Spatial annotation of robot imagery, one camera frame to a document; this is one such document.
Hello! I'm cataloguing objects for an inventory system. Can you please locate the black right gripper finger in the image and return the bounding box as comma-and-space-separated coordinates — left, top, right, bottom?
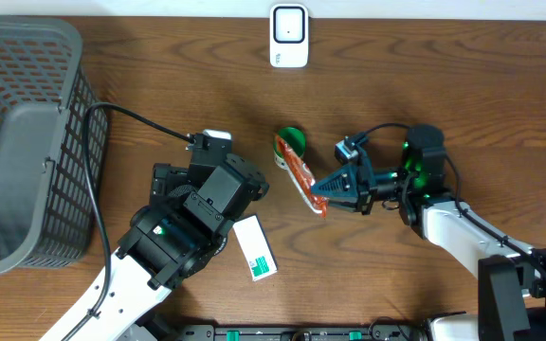
328, 199, 363, 212
311, 164, 359, 198

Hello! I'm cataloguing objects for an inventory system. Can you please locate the orange chocolate bar wrapper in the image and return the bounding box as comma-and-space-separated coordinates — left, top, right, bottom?
275, 135, 328, 218

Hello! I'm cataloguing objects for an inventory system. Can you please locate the green-lidded white jar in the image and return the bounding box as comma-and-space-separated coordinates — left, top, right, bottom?
273, 127, 306, 170

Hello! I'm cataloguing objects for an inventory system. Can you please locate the white medicine box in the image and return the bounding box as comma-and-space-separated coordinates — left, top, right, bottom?
233, 214, 278, 281

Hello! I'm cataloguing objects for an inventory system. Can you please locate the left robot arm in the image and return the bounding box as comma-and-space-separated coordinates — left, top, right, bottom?
44, 153, 268, 340

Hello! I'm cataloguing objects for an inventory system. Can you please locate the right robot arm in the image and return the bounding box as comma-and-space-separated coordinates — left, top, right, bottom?
311, 124, 546, 341

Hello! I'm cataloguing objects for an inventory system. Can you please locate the white barcode scanner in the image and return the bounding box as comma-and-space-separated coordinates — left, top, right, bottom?
269, 4, 309, 68

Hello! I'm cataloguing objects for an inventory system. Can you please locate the grey plastic mesh basket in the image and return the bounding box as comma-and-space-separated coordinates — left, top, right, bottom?
0, 16, 96, 275

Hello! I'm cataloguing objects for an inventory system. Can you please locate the left black cable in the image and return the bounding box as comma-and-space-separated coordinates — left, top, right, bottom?
59, 102, 197, 341

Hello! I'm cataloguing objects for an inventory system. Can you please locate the black cable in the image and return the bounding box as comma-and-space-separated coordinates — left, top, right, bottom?
357, 122, 546, 328
59, 102, 197, 341

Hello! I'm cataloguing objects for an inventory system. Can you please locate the right black cable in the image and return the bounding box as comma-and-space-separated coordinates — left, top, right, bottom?
357, 122, 546, 328

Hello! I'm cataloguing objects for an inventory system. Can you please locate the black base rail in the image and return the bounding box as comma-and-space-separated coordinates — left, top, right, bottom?
130, 314, 445, 341

